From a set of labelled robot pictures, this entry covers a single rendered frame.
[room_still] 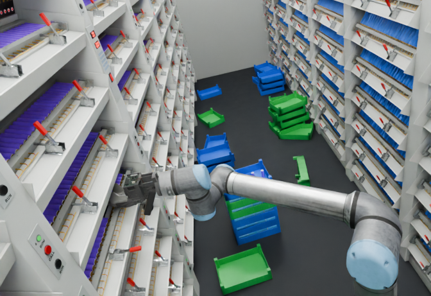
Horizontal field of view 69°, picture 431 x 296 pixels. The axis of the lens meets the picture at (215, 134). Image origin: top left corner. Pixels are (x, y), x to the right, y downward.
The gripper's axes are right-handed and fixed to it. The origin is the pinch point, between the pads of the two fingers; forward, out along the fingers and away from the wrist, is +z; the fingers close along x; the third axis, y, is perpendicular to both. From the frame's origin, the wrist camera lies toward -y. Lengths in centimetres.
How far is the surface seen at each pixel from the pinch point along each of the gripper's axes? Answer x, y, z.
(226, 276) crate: -33, -101, -26
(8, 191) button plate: 42, 40, -8
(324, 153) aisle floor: -132, -101, -121
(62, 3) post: -22, 63, -5
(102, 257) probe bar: 22.8, -2.0, -3.0
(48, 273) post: 46, 22, -8
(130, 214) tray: 2.7, -5.9, -6.4
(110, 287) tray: 30.9, -5.6, -5.9
